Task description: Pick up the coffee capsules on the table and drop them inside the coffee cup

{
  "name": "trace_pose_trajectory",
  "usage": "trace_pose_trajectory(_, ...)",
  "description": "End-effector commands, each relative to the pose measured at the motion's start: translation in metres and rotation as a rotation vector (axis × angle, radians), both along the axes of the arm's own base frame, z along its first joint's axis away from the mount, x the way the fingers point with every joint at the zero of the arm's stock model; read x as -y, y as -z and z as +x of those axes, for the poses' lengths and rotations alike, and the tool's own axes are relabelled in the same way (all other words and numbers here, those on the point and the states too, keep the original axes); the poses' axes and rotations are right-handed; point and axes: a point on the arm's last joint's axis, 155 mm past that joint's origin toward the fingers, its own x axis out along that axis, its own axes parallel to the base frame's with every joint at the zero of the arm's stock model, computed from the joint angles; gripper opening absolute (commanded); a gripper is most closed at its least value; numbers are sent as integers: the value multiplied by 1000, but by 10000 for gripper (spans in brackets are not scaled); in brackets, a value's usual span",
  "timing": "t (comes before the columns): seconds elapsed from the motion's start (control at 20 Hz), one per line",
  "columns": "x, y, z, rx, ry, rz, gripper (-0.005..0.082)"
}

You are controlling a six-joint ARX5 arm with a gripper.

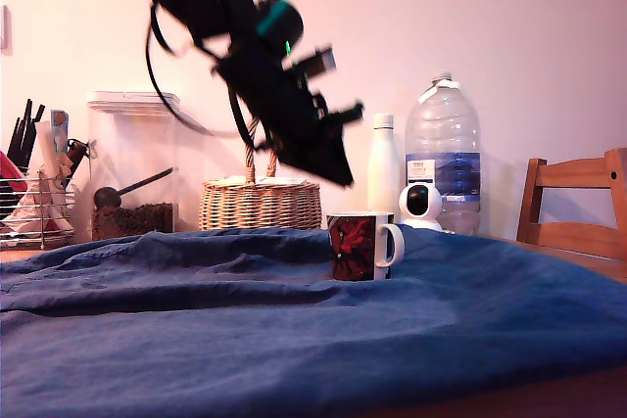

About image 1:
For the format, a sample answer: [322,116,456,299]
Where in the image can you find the coffee beans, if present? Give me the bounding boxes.
[91,202,175,239]

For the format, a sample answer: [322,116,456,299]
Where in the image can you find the black coffee scoop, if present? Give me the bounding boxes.
[93,167,175,210]

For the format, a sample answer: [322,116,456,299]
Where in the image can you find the white insulated bottle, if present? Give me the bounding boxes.
[366,113,402,216]

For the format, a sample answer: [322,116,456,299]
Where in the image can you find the wicker basket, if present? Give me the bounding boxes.
[198,116,322,232]

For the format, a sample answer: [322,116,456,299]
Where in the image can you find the red print mug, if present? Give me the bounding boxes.
[325,210,406,282]

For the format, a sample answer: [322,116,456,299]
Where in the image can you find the large clear water bottle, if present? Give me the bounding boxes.
[404,71,482,237]

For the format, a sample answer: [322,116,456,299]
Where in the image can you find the clear container with white lid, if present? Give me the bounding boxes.
[86,90,180,242]

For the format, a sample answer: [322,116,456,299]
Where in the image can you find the blue cloth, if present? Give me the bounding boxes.
[0,227,627,418]

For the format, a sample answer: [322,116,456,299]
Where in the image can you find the wooden chair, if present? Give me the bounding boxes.
[515,147,627,262]

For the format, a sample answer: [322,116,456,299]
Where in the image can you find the blue and orange packet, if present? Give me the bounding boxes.
[50,109,70,155]

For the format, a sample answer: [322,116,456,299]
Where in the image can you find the red utensil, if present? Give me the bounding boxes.
[0,149,28,182]

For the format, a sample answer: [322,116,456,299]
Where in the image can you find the short black cable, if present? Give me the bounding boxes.
[226,88,257,148]

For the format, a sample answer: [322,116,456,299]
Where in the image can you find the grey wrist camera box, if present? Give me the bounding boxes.
[288,44,338,80]

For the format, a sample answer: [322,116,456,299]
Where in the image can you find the small white round camera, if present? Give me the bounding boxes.
[398,184,445,233]

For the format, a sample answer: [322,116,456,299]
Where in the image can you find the long black looping cable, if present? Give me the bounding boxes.
[144,1,246,138]

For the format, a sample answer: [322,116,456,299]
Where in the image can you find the brown handled opener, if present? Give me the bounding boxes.
[65,138,98,178]

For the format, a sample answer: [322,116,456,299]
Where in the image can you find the black utensil handle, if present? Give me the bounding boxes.
[7,98,34,168]
[24,103,46,169]

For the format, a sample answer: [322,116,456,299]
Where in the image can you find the metal wire rack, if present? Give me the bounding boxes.
[0,173,77,251]

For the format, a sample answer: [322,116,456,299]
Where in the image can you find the white wall plate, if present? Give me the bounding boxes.
[0,4,12,55]

